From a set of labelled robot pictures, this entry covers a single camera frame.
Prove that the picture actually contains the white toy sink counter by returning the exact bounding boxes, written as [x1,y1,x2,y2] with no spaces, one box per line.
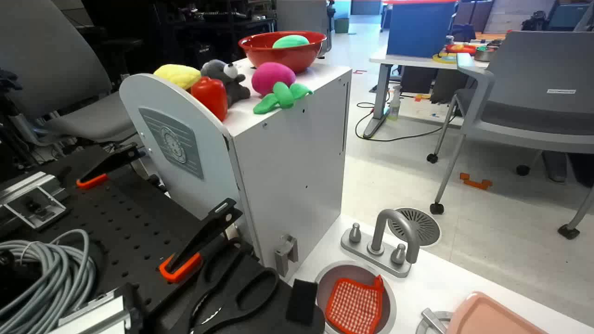
[290,211,594,334]

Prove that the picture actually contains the orange perforated strainer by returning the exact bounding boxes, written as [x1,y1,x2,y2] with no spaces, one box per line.
[325,274,386,334]

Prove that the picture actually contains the black scissors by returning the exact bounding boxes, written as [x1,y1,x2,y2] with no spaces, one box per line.
[188,243,282,334]

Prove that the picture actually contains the silver aluminium extrusion block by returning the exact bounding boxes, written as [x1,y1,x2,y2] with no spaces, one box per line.
[0,170,69,231]

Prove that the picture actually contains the silver metal bracket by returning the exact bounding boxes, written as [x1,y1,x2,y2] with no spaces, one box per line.
[58,285,136,334]

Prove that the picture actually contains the grey coiled cable bundle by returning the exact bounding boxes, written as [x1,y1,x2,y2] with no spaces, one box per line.
[0,228,98,334]

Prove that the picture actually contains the black clamp orange handle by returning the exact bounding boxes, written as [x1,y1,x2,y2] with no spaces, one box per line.
[156,196,245,285]
[74,142,147,191]

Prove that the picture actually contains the blue bin orange lid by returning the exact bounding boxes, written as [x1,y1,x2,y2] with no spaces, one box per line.
[386,0,459,59]

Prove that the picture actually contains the grey plush mouse toy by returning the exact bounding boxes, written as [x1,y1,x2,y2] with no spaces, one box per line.
[201,57,253,107]

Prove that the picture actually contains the grey padded office chair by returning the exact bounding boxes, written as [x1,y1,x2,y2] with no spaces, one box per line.
[0,0,137,146]

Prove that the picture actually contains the small orange toy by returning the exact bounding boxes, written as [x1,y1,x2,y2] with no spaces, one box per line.
[444,40,481,55]

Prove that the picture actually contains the white toy kitchen cabinet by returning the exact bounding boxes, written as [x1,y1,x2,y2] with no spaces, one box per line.
[117,57,353,276]

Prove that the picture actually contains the white desk grey legs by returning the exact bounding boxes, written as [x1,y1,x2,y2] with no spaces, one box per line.
[369,53,498,140]

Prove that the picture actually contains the pink plastic tray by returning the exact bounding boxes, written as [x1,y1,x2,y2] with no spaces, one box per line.
[444,291,550,334]

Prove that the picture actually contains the small black block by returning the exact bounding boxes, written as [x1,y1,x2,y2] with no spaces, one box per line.
[284,278,319,326]

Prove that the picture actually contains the black floor cable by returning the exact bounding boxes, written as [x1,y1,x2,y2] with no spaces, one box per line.
[353,90,447,144]

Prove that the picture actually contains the round grey floor drain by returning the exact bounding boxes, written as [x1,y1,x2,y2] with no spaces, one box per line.
[388,205,442,248]

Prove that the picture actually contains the grey toy faucet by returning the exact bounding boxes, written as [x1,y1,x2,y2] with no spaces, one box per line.
[340,207,421,278]

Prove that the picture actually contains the green plush ball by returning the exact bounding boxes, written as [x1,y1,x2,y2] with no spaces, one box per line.
[271,33,312,51]

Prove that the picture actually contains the grey four-legged caster chair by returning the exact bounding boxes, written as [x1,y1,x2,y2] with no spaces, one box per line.
[425,29,594,241]

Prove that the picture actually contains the yellow striped plush sponge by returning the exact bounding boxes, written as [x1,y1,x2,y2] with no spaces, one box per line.
[152,63,202,90]

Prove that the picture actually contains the small orange floor tape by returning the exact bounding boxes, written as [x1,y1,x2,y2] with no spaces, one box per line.
[459,170,496,191]

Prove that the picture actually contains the red plastic bowl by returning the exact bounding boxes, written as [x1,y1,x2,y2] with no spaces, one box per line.
[238,29,329,76]

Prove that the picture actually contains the red round plastic toy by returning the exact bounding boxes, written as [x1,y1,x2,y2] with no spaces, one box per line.
[189,76,230,122]

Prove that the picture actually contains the purple plush beet green leaves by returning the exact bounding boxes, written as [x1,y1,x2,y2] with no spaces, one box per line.
[251,59,314,116]

